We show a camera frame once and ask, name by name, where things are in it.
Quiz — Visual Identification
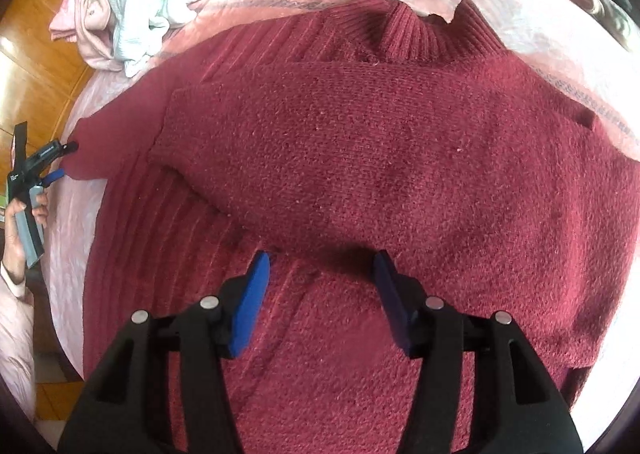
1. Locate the beige folded garment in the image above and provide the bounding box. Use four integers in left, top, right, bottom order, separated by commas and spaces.
572, 0, 630, 50

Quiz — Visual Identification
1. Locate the person's left hand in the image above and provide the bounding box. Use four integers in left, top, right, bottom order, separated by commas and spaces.
2, 191, 49, 285

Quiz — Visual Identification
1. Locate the pink floral bed blanket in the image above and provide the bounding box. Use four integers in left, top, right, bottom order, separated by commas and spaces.
43, 0, 639, 448

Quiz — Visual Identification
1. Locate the pink garment pile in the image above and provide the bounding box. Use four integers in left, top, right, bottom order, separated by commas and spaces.
49, 0, 122, 72

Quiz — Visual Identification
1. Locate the dark red knit sweater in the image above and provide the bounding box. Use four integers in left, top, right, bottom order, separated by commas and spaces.
63, 0, 639, 453

